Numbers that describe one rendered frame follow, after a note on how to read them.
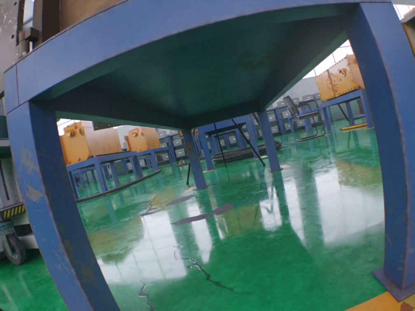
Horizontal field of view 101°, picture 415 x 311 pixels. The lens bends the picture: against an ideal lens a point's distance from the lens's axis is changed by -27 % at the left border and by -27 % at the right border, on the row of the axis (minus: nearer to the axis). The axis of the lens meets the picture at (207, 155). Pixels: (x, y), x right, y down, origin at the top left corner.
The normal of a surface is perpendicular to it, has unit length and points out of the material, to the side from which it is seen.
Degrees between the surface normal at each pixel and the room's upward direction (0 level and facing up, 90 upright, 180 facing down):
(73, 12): 90
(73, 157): 90
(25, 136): 90
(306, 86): 90
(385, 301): 0
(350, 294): 0
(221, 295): 0
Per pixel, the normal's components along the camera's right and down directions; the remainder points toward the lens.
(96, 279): 0.96, -0.24
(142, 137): -0.09, 0.07
